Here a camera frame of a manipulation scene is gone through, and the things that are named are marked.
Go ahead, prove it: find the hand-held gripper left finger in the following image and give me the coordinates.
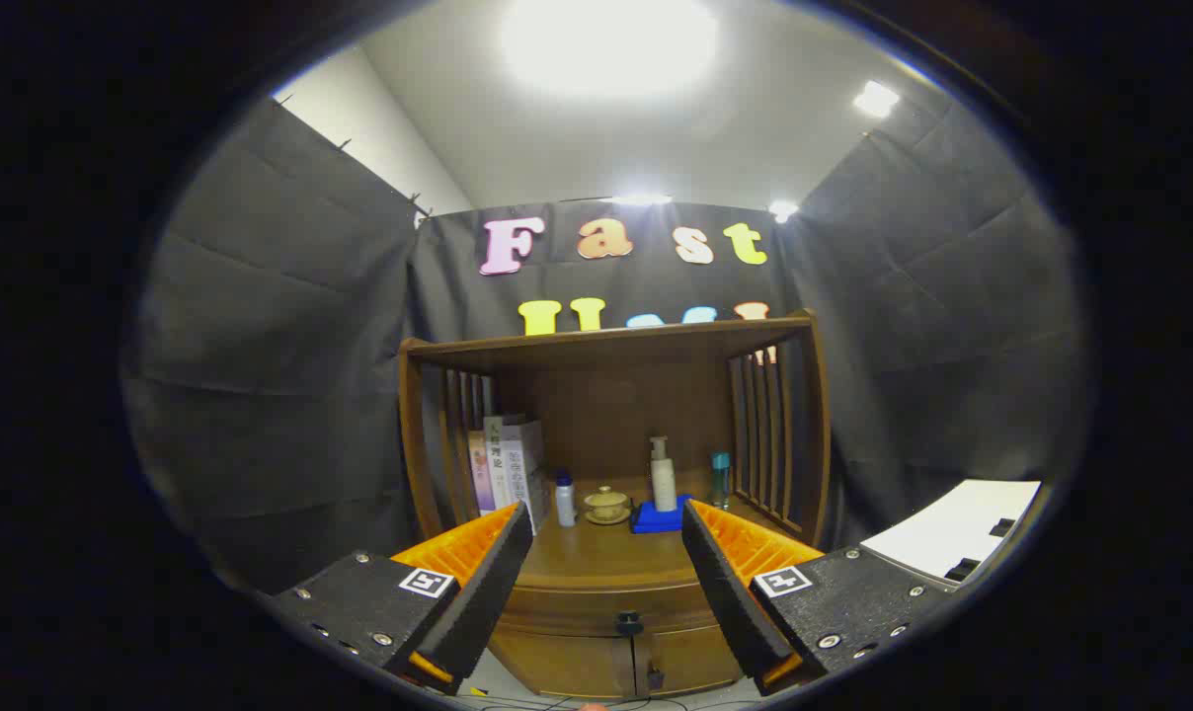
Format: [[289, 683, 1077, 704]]
[[269, 501, 536, 694]]

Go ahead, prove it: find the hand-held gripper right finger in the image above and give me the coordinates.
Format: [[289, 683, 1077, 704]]
[[680, 499, 956, 694]]

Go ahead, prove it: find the wooden drawer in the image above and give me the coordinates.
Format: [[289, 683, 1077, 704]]
[[498, 581, 721, 635]]

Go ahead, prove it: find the wooden countertop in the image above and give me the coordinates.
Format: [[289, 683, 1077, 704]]
[[498, 472, 805, 589]]

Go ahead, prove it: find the wooden cabinet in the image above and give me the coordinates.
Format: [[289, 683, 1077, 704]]
[[397, 308, 833, 700]]

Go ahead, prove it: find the blue folded cloth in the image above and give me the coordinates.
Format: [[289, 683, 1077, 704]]
[[630, 494, 696, 535]]

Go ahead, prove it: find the pink purple book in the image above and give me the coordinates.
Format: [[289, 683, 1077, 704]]
[[467, 430, 499, 514]]

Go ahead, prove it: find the thin white book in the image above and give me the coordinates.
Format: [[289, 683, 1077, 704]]
[[483, 415, 518, 510]]

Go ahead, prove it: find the white pump bottle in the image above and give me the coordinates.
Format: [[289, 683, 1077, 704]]
[[650, 435, 678, 514]]

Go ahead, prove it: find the thick white patterned book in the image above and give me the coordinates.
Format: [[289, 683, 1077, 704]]
[[501, 420, 550, 534]]

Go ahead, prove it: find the yellow lidded teacup with saucer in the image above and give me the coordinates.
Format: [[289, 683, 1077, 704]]
[[583, 485, 634, 526]]

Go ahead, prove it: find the white grey storage unit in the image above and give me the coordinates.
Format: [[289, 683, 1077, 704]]
[[858, 479, 1044, 586]]

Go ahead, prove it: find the large ceiling light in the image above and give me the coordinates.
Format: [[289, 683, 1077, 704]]
[[498, 0, 721, 100]]

